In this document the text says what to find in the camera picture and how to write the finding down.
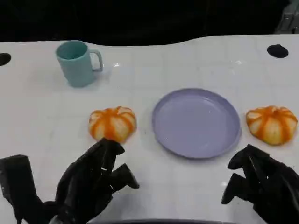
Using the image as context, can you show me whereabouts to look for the orange and white bread roll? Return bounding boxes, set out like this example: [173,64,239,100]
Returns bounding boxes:
[88,106,137,143]
[245,105,299,147]

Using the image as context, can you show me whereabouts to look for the grey metal frame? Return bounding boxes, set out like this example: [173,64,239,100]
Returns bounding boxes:
[274,0,299,35]

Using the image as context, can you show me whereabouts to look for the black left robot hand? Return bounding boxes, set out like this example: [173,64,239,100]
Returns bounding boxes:
[55,137,140,224]

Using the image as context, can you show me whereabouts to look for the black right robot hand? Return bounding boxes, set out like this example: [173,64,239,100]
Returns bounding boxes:
[221,144,299,224]

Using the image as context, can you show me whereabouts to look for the pale green mug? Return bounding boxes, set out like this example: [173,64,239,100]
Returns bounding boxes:
[55,40,103,88]

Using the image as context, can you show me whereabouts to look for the lilac plate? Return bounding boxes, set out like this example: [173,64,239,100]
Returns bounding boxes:
[151,88,242,160]

